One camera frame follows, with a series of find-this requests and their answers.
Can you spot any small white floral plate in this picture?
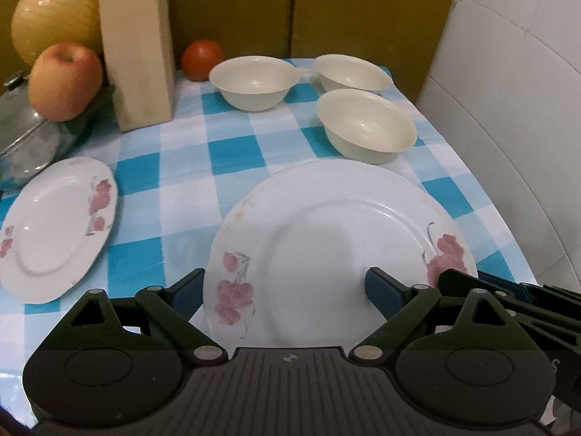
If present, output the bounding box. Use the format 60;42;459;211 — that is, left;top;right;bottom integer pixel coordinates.
0;157;119;304

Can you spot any wooden block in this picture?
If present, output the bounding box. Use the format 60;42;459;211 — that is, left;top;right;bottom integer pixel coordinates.
98;0;176;132

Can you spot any yellow melon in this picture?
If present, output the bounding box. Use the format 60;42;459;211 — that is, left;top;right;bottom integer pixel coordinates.
11;0;103;68

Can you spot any blue white checked tablecloth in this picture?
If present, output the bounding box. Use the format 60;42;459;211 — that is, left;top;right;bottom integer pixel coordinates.
0;57;539;419

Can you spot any cream bowl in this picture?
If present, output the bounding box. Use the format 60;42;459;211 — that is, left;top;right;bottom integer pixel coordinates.
316;89;417;165
209;56;298;112
314;54;394;96

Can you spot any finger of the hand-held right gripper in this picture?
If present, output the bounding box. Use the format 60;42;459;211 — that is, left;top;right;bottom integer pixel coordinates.
437;269;581;350
478;271;581;316

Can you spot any large white floral plate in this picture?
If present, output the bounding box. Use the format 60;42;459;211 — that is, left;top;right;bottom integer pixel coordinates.
203;159;478;350

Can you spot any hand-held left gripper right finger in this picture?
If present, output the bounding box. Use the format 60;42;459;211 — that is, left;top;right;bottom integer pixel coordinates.
349;267;516;366

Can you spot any red yellow apple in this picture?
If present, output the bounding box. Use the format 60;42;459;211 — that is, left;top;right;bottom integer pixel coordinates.
29;42;103;122

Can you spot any red tomato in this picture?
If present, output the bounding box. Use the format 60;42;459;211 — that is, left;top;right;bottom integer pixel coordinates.
182;40;224;81

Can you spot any brown cardboard backdrop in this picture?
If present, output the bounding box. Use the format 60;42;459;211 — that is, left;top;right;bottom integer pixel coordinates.
0;0;461;101

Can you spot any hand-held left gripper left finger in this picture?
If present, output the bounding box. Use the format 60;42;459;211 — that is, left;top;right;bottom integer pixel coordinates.
68;269;229;366

